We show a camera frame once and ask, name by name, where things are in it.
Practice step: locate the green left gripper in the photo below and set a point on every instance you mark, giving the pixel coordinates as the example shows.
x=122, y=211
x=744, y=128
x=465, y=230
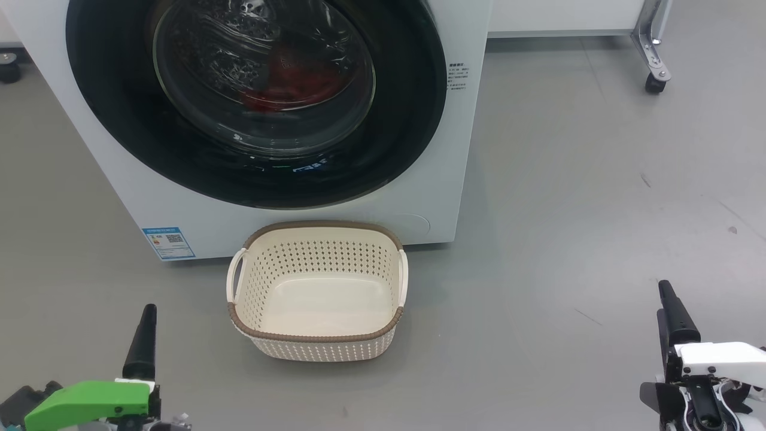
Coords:
x=90, y=404

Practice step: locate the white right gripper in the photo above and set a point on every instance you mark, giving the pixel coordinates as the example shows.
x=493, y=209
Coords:
x=724, y=362

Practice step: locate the round black glass washer door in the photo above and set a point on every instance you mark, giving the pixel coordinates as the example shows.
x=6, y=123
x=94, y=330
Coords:
x=131, y=120

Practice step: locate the red cloth garment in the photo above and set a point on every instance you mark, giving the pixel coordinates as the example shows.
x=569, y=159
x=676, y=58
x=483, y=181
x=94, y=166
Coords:
x=299, y=90

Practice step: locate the cream perforated laundry basket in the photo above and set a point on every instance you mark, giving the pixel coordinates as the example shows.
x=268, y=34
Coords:
x=317, y=305

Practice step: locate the white front-load washing machine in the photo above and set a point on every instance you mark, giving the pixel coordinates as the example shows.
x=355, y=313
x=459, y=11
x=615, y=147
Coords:
x=419, y=197

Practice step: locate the stainless steel washing machine drum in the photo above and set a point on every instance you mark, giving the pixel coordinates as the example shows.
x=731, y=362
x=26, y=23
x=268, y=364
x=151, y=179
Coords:
x=227, y=36

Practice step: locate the white printed warning label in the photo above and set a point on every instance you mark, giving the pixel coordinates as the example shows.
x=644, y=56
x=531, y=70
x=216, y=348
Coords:
x=458, y=75

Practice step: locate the blue energy label sticker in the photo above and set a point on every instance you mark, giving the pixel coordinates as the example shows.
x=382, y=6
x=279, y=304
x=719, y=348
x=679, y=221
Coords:
x=169, y=244

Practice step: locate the round white filter cover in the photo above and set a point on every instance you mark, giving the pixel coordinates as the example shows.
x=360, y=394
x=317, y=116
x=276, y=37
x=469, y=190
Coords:
x=416, y=227

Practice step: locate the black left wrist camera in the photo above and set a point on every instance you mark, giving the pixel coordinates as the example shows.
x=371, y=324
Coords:
x=27, y=401

